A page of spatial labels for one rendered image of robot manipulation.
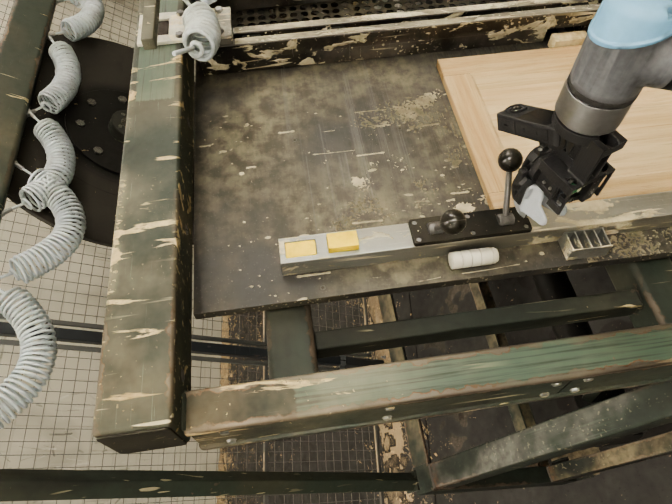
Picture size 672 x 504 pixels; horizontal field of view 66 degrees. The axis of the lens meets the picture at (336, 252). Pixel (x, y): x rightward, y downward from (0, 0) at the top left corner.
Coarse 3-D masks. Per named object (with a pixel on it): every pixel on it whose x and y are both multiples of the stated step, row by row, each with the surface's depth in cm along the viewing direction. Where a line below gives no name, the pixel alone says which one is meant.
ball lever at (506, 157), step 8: (504, 152) 80; (512, 152) 80; (520, 152) 80; (504, 160) 80; (512, 160) 79; (520, 160) 80; (504, 168) 81; (512, 168) 80; (504, 192) 84; (504, 200) 84; (504, 208) 85; (496, 216) 86; (504, 216) 85; (512, 216) 85; (504, 224) 85
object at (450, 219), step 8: (448, 216) 73; (456, 216) 73; (464, 216) 74; (432, 224) 84; (440, 224) 75; (448, 224) 73; (456, 224) 73; (464, 224) 74; (432, 232) 84; (440, 232) 85; (448, 232) 74; (456, 232) 74
